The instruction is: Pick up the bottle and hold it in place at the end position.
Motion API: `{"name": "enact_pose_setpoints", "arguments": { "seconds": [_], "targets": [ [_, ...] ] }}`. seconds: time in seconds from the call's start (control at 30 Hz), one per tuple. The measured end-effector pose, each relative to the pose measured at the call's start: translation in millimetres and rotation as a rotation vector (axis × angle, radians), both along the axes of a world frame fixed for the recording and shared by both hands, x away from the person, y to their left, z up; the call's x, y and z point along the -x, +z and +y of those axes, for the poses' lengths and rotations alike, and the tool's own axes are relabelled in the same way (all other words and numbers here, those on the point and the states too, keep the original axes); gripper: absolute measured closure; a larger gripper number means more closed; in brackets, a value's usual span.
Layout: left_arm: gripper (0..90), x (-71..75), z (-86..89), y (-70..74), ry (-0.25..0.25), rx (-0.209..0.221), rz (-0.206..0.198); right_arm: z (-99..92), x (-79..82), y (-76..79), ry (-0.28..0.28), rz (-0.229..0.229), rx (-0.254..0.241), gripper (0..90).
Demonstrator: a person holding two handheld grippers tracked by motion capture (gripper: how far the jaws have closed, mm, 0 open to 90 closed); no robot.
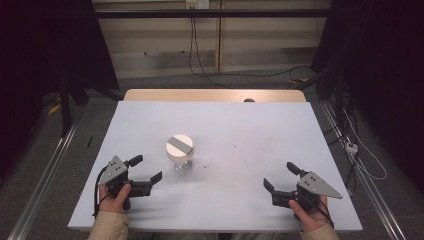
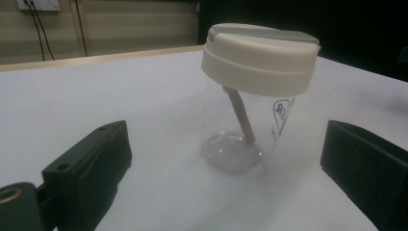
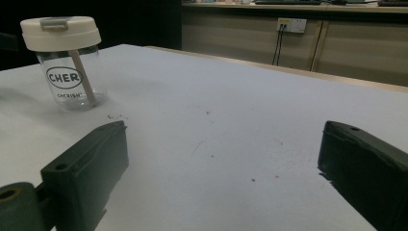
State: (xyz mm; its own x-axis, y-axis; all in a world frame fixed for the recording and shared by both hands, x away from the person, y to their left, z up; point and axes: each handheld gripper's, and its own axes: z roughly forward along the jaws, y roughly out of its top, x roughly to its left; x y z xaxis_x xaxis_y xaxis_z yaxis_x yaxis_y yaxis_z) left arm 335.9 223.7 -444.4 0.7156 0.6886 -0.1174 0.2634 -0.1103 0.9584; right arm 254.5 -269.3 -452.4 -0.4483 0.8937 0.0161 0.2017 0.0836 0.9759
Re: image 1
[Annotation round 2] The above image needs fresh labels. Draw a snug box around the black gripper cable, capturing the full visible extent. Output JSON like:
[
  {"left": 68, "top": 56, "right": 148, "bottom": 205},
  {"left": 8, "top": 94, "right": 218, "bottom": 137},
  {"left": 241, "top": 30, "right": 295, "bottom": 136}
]
[
  {"left": 312, "top": 199, "right": 335, "bottom": 230},
  {"left": 92, "top": 165, "right": 111, "bottom": 218}
]

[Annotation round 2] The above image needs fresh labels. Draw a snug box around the white table mat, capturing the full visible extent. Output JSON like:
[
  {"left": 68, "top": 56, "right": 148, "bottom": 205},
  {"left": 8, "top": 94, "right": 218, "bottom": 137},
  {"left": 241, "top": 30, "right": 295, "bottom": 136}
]
[{"left": 67, "top": 100, "right": 364, "bottom": 233}]

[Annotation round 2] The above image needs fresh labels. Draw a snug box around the white wall socket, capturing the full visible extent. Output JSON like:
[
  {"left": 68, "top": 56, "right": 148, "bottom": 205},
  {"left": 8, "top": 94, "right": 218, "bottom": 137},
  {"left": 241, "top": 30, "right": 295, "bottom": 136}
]
[{"left": 185, "top": 0, "right": 211, "bottom": 10}]

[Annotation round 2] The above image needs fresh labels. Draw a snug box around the white floor cable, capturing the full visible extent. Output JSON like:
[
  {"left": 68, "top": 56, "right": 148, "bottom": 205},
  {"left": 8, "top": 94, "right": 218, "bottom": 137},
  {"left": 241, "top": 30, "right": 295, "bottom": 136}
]
[{"left": 342, "top": 109, "right": 388, "bottom": 182}]

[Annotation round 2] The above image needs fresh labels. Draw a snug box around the black metal stand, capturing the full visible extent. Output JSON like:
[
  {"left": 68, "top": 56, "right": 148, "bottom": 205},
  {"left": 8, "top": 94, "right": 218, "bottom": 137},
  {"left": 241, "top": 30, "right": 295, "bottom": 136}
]
[
  {"left": 59, "top": 75, "right": 123, "bottom": 138},
  {"left": 293, "top": 63, "right": 348, "bottom": 132}
]

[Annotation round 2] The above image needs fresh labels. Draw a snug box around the black horizontal metal bar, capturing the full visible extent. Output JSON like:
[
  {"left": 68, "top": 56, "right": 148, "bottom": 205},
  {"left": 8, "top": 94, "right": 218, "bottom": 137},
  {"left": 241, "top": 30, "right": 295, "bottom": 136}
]
[{"left": 94, "top": 8, "right": 334, "bottom": 19}]

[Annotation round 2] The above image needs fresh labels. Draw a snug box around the wooden table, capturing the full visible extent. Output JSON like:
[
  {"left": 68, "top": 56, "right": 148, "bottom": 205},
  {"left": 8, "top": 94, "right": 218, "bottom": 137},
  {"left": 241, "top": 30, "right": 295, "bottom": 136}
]
[{"left": 123, "top": 88, "right": 307, "bottom": 103}]

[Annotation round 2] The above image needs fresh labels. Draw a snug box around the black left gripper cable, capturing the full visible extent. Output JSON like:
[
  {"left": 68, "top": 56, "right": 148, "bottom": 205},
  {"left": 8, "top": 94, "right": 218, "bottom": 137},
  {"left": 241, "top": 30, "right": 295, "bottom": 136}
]
[{"left": 92, "top": 165, "right": 111, "bottom": 218}]

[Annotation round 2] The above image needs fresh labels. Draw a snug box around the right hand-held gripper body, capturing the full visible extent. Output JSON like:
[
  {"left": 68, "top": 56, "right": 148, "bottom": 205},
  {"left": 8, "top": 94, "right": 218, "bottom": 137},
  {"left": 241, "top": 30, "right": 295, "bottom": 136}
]
[{"left": 271, "top": 170, "right": 344, "bottom": 214}]

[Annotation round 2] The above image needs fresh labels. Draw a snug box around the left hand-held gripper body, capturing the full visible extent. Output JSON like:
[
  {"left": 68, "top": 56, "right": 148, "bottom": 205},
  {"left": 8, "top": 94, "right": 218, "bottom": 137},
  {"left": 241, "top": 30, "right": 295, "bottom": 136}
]
[{"left": 98, "top": 155, "right": 153, "bottom": 211}]

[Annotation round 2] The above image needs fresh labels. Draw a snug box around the metal floor rail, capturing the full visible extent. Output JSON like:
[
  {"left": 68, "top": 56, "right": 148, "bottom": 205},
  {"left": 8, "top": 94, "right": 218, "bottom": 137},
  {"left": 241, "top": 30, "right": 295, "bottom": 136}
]
[
  {"left": 7, "top": 122, "right": 80, "bottom": 240},
  {"left": 320, "top": 100, "right": 407, "bottom": 240}
]

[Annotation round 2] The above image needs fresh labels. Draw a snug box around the black wall socket cable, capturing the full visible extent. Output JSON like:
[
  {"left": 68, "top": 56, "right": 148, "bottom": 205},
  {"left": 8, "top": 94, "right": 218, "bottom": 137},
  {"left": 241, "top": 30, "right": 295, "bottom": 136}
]
[{"left": 188, "top": 16, "right": 314, "bottom": 90}]

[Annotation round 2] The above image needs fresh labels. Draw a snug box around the white power strip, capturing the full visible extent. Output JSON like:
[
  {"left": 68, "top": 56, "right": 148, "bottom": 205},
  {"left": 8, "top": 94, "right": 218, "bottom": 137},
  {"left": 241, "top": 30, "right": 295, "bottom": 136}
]
[{"left": 345, "top": 141, "right": 359, "bottom": 156}]

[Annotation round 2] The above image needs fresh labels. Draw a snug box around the person's left hand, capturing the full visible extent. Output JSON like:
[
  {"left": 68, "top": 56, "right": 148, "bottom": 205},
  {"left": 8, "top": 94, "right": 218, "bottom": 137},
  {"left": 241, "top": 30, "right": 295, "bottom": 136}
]
[{"left": 98, "top": 182, "right": 132, "bottom": 214}]

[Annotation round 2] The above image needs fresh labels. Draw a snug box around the person's right hand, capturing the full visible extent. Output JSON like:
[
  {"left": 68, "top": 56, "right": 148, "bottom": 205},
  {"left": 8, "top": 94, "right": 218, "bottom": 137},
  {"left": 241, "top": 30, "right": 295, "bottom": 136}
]
[{"left": 288, "top": 194, "right": 332, "bottom": 233}]

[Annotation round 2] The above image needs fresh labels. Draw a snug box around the black curtain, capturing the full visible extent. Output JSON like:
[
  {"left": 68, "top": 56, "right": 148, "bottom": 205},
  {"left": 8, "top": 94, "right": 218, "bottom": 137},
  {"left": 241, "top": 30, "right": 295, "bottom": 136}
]
[
  {"left": 310, "top": 0, "right": 424, "bottom": 183},
  {"left": 0, "top": 0, "right": 120, "bottom": 181}
]

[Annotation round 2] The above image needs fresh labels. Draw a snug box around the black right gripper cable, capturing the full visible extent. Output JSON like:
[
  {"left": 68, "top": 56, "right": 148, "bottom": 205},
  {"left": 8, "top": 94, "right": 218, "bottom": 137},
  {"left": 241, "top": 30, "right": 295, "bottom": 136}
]
[{"left": 312, "top": 199, "right": 335, "bottom": 230}]

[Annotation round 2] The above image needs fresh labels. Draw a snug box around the glass jar with white lid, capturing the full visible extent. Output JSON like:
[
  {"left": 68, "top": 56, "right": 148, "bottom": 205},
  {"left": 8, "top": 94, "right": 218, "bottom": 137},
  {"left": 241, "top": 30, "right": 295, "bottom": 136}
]
[{"left": 165, "top": 133, "right": 195, "bottom": 173}]

